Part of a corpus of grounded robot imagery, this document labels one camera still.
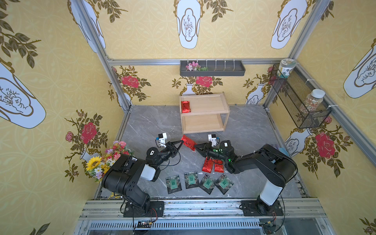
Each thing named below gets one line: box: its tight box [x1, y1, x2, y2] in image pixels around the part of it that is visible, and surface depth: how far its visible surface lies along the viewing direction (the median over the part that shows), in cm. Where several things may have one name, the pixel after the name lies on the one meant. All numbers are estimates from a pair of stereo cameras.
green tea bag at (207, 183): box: [198, 173, 216, 195], surface depth 83 cm
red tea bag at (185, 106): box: [181, 100, 191, 114], surface depth 91 cm
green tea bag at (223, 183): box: [213, 173, 235, 195], surface depth 83 cm
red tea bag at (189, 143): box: [180, 134, 198, 152], surface depth 85 cm
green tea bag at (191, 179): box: [184, 170, 200, 189], surface depth 85 cm
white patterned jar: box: [276, 58, 297, 79], surface depth 87 cm
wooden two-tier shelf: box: [179, 92, 231, 135], surface depth 100 cm
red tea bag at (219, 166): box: [211, 159, 225, 173], surface depth 89 cm
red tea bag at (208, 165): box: [201, 156, 214, 174], surface depth 88 cm
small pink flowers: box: [185, 61, 209, 71], surface depth 89 cm
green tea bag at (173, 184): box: [165, 174, 183, 195], surface depth 83 cm
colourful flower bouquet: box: [85, 140, 135, 183], surface depth 76 cm
